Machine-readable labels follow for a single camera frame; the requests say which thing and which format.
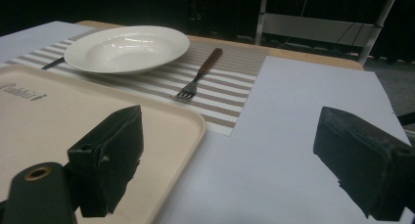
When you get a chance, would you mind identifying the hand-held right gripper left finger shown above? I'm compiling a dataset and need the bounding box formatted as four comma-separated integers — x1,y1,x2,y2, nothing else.
67,105,145,218

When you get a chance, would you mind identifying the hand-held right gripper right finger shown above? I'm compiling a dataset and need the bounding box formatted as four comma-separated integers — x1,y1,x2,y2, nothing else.
312,106,415,222

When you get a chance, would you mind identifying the beige plastic tray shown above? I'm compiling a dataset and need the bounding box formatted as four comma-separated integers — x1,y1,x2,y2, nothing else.
0,65,208,224

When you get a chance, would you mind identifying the white deep plate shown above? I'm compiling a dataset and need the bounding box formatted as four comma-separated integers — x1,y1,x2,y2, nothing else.
64,24,191,75

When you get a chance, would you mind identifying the striped woven placemat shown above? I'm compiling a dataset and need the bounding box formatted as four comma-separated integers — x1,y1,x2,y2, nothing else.
6,27,270,137

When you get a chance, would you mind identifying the dark-handled knife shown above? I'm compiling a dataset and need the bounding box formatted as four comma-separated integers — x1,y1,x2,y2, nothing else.
41,56,67,71

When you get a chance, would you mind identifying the wooden-handled fork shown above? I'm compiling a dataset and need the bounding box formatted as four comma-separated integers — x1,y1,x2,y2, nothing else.
176,47,224,101

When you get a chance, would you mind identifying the metal frame stand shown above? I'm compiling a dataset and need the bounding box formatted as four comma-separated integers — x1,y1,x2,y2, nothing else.
254,0,401,66

